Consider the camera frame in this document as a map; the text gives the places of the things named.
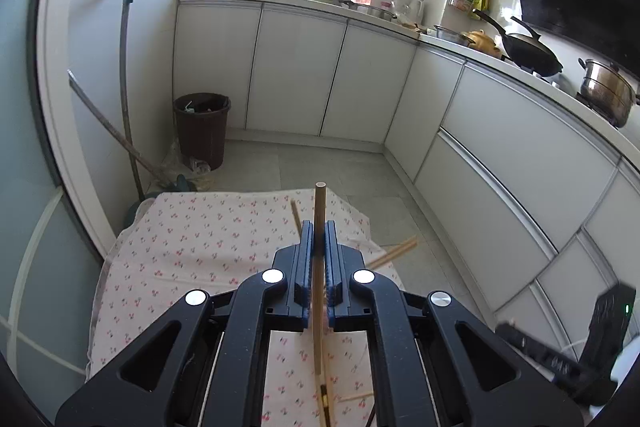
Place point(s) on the clear plastic bag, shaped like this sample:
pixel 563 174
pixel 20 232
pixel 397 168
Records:
pixel 192 167

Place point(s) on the black wok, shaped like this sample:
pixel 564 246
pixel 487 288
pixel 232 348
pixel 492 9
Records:
pixel 532 52

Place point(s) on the brown clay pot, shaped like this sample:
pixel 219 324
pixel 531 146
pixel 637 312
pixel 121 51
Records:
pixel 482 43

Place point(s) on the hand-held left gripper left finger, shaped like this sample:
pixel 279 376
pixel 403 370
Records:
pixel 303 277

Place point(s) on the white electric kettle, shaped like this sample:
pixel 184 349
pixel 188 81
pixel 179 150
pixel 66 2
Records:
pixel 418 11

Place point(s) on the dark banded wooden chopstick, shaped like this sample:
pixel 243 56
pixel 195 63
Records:
pixel 326 402

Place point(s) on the steel basin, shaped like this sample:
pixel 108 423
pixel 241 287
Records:
pixel 372 11

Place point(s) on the white kitchen base cabinets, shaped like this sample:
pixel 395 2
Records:
pixel 350 82

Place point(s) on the dark brown trash bin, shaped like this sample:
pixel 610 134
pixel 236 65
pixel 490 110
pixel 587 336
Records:
pixel 202 132

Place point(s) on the yellow seasoning packets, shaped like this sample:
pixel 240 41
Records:
pixel 481 0

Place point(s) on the steel saucepan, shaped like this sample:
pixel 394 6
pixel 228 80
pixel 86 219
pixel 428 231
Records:
pixel 450 34

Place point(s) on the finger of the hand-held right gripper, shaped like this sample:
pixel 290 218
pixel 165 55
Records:
pixel 550 359

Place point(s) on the steel cooking pot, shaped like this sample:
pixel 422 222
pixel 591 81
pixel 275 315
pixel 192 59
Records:
pixel 607 89

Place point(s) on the plain wooden chopstick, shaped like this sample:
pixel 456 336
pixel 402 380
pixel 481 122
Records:
pixel 402 245
pixel 296 214
pixel 356 397
pixel 392 257
pixel 320 207

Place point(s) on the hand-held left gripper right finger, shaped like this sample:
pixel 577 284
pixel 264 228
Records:
pixel 334 277

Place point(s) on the cherry print tablecloth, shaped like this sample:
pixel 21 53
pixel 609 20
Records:
pixel 200 247

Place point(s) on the frosted glass sliding door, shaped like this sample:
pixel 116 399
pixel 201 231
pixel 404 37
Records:
pixel 30 157

